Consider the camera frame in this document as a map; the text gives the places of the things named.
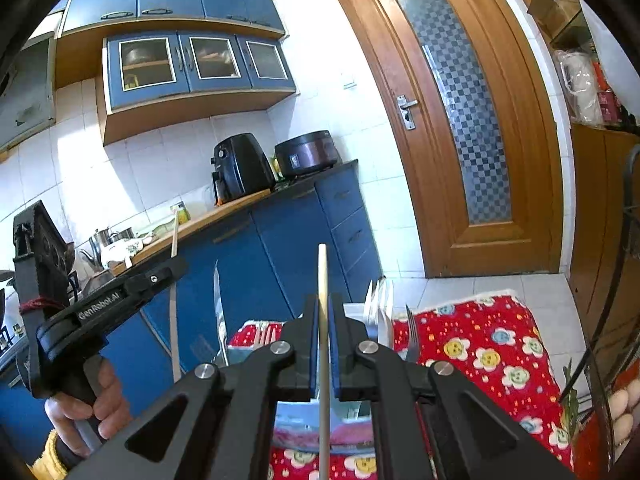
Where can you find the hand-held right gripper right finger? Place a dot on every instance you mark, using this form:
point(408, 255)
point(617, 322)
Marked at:
point(336, 350)

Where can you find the dark rice cooker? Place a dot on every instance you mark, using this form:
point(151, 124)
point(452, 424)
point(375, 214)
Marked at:
point(305, 155)

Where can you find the red boxes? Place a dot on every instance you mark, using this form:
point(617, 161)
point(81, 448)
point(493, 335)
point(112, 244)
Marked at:
point(607, 95)

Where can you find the white plastic bag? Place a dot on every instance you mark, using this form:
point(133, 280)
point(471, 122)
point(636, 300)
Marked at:
point(580, 90)

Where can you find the yellow-green jar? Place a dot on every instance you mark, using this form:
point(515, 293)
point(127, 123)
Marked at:
point(181, 212)

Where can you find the blue base cabinet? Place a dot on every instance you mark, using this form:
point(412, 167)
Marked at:
point(280, 240)

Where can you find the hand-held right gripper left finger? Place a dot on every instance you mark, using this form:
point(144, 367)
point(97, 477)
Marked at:
point(312, 350)

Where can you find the person's left hand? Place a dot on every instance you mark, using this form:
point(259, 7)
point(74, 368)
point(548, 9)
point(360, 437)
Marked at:
point(110, 405)

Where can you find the wooden chopstick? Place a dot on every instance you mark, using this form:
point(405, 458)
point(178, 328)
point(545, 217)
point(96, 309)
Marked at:
point(175, 240)
point(324, 270)

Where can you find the blue plastic utensil holder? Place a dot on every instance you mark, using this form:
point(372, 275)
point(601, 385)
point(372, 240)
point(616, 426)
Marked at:
point(295, 427)

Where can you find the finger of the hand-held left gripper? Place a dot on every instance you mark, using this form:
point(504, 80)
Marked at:
point(157, 277)

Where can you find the black air fryer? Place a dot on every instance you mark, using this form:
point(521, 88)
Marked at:
point(242, 167)

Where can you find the wooden door with glass panel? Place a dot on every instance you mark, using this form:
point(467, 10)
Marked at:
point(400, 185)

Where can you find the person's left forearm yellow sleeve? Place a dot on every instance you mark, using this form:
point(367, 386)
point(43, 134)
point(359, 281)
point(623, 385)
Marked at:
point(50, 455)

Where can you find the red floral tablecloth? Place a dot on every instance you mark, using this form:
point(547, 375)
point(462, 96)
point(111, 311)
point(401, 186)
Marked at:
point(490, 350)

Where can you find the white floral teapot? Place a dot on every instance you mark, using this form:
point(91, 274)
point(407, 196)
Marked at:
point(122, 252)

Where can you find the steel table knife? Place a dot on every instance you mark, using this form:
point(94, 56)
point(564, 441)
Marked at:
point(219, 310)

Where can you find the steel kettle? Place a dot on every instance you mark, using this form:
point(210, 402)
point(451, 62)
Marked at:
point(97, 237)

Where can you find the tray of eggs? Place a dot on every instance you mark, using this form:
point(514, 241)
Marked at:
point(620, 405)

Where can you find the green plant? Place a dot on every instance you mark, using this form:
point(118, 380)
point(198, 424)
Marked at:
point(571, 400)

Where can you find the wooden side cabinet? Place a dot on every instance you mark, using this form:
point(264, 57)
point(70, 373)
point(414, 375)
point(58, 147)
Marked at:
point(590, 210)

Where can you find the range hood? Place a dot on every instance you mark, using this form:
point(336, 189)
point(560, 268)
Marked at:
point(27, 95)

